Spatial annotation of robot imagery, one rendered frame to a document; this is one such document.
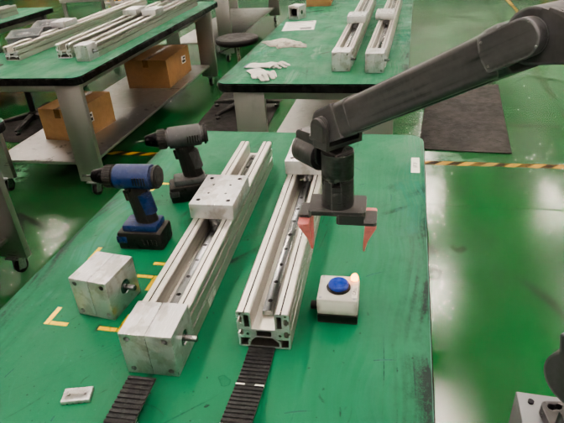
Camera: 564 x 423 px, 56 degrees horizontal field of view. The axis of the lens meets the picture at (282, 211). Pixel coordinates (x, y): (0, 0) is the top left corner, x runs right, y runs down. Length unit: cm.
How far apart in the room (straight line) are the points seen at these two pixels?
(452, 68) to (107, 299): 79
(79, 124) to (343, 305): 253
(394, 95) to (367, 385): 50
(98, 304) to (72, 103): 224
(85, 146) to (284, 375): 259
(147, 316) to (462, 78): 67
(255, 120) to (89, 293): 177
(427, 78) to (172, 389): 67
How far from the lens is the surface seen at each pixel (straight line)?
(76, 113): 331
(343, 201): 93
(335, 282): 106
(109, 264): 117
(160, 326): 98
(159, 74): 473
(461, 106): 459
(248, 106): 274
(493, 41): 61
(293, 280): 105
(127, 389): 98
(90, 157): 340
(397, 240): 132
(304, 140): 96
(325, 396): 95
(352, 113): 82
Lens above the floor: 150
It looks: 30 degrees down
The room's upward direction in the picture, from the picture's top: 4 degrees counter-clockwise
